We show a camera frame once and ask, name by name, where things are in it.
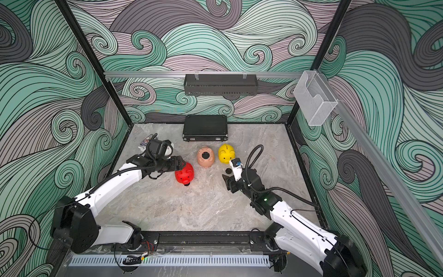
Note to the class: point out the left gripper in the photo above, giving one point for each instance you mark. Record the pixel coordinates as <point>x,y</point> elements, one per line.
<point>176,165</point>

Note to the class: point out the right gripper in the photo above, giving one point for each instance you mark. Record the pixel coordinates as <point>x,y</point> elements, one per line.
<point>231,183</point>

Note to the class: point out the red piggy bank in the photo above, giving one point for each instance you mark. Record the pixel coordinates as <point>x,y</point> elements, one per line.
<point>186,175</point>

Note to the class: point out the pink piggy bank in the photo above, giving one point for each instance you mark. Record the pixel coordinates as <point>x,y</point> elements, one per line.
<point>205,163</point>

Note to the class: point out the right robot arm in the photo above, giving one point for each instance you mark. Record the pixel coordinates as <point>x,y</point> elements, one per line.
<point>330,254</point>

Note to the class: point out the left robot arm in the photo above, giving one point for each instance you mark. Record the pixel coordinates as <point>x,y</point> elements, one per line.
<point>74,221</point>

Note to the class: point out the yellow piggy bank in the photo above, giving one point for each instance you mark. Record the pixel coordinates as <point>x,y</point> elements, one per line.
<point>226,153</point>

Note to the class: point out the black case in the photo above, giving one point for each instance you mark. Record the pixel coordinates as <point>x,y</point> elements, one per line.
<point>205,128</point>

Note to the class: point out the card box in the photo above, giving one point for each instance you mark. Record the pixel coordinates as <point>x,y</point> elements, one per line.
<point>147,140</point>

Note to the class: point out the clear plastic holder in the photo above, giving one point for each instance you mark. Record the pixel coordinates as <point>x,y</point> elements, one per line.
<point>315,97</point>

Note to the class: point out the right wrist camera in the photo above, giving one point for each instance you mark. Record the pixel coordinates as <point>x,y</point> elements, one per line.
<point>236,166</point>

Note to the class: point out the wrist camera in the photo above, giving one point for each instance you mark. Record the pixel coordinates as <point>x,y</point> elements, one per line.
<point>236,166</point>
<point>161,149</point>

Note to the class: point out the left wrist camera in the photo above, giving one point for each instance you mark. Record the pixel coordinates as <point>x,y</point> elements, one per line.
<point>161,149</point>

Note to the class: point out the white cable duct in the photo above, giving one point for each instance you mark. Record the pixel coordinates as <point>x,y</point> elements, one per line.
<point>172,261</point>

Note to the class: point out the black wall shelf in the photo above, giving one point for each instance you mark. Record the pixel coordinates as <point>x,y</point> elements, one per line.
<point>220,84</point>

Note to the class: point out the aluminium rail right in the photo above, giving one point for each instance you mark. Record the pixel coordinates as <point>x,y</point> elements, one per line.
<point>425,226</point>

